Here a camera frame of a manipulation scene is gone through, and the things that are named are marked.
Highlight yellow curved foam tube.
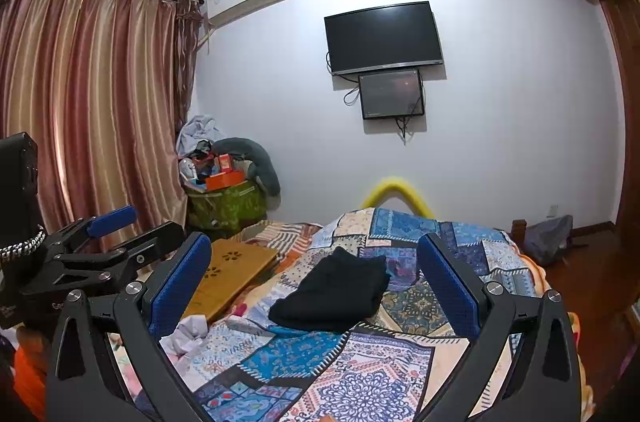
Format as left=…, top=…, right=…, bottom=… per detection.
left=361, top=176, right=433, bottom=219

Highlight striped pink curtain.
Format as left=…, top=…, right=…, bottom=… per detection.
left=0, top=0, right=201, bottom=263

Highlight pile of pale clothes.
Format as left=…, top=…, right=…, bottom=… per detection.
left=176, top=115, right=223, bottom=163

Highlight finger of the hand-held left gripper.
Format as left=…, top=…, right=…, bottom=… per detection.
left=45, top=205, right=138, bottom=260
left=30, top=221, right=187, bottom=298

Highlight orange cloth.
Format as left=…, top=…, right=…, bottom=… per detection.
left=12, top=327, right=51, bottom=422

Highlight black pants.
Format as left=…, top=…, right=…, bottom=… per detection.
left=268, top=246, right=392, bottom=333

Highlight black wall television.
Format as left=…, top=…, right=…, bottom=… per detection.
left=324, top=1, right=446, bottom=77

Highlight small wall monitor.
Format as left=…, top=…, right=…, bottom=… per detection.
left=358, top=70, right=426, bottom=121

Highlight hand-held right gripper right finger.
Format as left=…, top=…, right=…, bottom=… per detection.
left=417, top=232, right=585, bottom=422

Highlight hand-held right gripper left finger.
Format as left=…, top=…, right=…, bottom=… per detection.
left=45, top=232, right=213, bottom=422

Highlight grey backpack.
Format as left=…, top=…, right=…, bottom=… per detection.
left=524, top=215, right=590, bottom=267

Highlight wooden lap tray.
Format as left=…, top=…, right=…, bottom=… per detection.
left=192, top=238, right=280, bottom=323

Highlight grey pillow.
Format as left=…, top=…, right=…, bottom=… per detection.
left=212, top=137, right=282, bottom=198

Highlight striped bedsheet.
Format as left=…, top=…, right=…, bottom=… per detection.
left=240, top=222, right=323, bottom=275

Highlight white crumpled cloth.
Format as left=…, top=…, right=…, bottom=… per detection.
left=159, top=315, right=210, bottom=355

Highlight orange plush blanket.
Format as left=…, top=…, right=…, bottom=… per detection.
left=480, top=252, right=598, bottom=422

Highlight orange box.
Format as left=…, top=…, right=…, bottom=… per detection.
left=205, top=172, right=248, bottom=192

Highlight green storage bag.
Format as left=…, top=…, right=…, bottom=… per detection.
left=186, top=179, right=268, bottom=233

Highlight patchwork patterned blanket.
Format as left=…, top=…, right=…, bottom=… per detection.
left=107, top=206, right=551, bottom=422

